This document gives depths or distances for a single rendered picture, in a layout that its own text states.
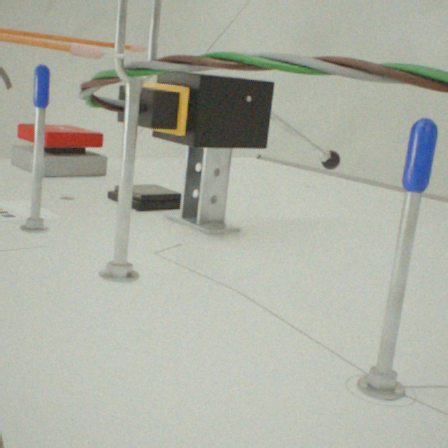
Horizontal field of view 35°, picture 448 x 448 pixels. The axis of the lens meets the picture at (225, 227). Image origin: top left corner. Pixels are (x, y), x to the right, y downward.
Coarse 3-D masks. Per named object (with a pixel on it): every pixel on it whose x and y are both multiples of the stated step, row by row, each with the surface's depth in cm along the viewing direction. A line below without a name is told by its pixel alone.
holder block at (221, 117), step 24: (192, 72) 41; (216, 96) 39; (240, 96) 40; (264, 96) 41; (192, 120) 39; (216, 120) 39; (240, 120) 40; (264, 120) 42; (192, 144) 39; (216, 144) 40; (240, 144) 41; (264, 144) 42
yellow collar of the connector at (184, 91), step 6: (144, 84) 40; (150, 84) 39; (156, 84) 39; (162, 84) 39; (168, 90) 38; (174, 90) 38; (180, 90) 38; (186, 90) 38; (180, 96) 38; (186, 96) 38; (180, 102) 38; (186, 102) 38; (180, 108) 38; (186, 108) 38; (180, 114) 38; (186, 114) 38; (180, 120) 38; (180, 126) 38; (168, 132) 39; (174, 132) 38; (180, 132) 38
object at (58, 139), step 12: (24, 132) 55; (48, 132) 53; (60, 132) 53; (72, 132) 54; (84, 132) 55; (96, 132) 56; (48, 144) 53; (60, 144) 54; (72, 144) 54; (84, 144) 55; (96, 144) 56
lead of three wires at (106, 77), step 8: (128, 64) 29; (104, 72) 30; (112, 72) 29; (128, 72) 29; (136, 72) 28; (96, 80) 30; (104, 80) 30; (112, 80) 30; (120, 80) 30; (80, 88) 32; (88, 88) 32; (96, 88) 31; (80, 96) 33; (88, 96) 33; (96, 96) 35; (88, 104) 34; (96, 104) 35; (104, 104) 36; (112, 104) 36; (120, 104) 37
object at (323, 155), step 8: (248, 96) 40; (272, 112) 44; (272, 120) 45; (280, 120) 45; (288, 128) 46; (296, 136) 46; (304, 136) 47; (304, 144) 47; (312, 144) 47; (320, 152) 48; (328, 152) 48; (320, 160) 49
